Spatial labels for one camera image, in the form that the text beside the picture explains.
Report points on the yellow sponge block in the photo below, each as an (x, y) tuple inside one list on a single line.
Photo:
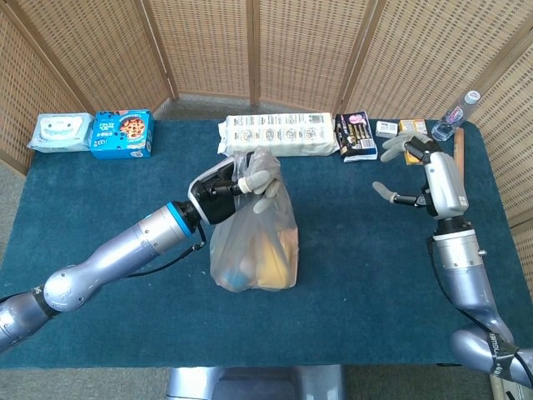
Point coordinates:
[(272, 266)]

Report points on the white cup with blue label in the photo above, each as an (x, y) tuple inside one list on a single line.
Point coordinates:
[(237, 277)]

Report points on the rattan folding screen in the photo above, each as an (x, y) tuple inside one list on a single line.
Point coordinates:
[(304, 46)]

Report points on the long white tissue pack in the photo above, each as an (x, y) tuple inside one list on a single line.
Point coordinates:
[(275, 135)]

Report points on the black snack packet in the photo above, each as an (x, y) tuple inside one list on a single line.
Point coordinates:
[(356, 135)]

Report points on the yellow cardboard box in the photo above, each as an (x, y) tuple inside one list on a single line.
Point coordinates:
[(412, 125)]

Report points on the light blue wet wipes pack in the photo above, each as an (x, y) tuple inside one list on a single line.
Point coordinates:
[(58, 131)]

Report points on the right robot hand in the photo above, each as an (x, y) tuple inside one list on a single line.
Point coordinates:
[(445, 183)]

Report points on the clear water bottle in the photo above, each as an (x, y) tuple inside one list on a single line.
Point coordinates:
[(451, 118)]

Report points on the blue cookie box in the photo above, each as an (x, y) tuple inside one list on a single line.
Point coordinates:
[(121, 135)]

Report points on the blue table cloth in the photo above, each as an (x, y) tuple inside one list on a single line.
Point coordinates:
[(354, 250)]

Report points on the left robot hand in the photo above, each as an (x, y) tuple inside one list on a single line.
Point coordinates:
[(220, 191)]

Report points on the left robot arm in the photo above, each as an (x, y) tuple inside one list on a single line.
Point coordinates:
[(104, 262)]

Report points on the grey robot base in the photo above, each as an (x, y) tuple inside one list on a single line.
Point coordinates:
[(254, 383)]

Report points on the small white box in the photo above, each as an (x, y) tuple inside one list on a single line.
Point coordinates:
[(386, 129)]

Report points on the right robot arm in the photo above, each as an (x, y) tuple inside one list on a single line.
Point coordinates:
[(470, 291)]

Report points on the brown wooden stick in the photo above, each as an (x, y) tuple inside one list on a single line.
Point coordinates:
[(459, 146)]

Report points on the clear plastic bag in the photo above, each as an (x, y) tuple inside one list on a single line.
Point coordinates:
[(258, 241)]

